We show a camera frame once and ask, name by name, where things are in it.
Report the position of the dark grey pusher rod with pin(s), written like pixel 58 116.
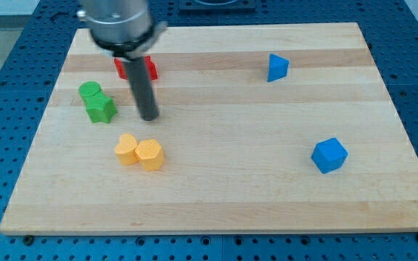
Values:
pixel 141 88

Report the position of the green cylinder block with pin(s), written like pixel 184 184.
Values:
pixel 89 89

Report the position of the yellow heart block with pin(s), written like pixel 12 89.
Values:
pixel 125 149

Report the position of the red block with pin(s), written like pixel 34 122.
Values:
pixel 151 68

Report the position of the blue triangle block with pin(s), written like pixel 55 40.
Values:
pixel 278 67

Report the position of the wooden board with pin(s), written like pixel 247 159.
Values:
pixel 237 148

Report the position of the yellow hexagon block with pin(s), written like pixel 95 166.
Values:
pixel 150 154

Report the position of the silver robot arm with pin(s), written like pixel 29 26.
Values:
pixel 126 29

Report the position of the green star block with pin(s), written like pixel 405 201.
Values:
pixel 100 107

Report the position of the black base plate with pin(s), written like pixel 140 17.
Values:
pixel 216 5

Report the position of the blue cube block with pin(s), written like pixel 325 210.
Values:
pixel 329 155

